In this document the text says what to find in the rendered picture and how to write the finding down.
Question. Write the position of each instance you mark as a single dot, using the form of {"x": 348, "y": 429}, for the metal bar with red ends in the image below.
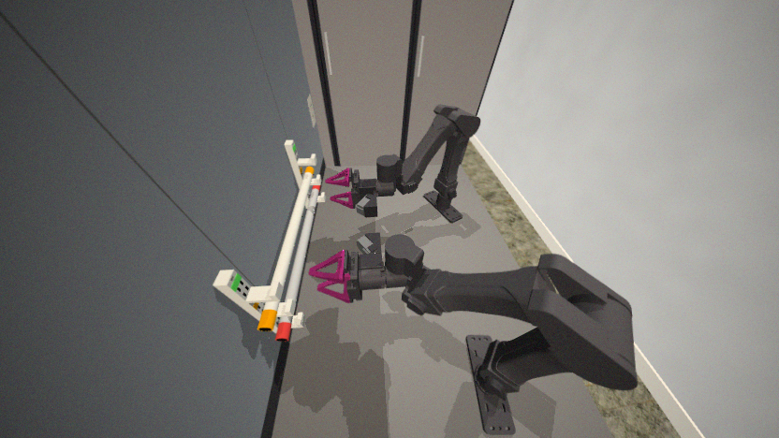
{"x": 285, "y": 323}

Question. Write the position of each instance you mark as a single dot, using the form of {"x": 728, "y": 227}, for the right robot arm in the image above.
{"x": 391, "y": 167}

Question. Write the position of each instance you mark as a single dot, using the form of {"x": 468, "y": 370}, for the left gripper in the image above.
{"x": 362, "y": 279}

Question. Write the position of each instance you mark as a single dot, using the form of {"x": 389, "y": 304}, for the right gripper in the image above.
{"x": 354, "y": 194}

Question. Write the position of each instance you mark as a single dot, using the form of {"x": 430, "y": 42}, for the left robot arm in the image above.
{"x": 598, "y": 348}

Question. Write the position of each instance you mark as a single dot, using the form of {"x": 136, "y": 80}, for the white bar with orange-yellow ends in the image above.
{"x": 269, "y": 313}

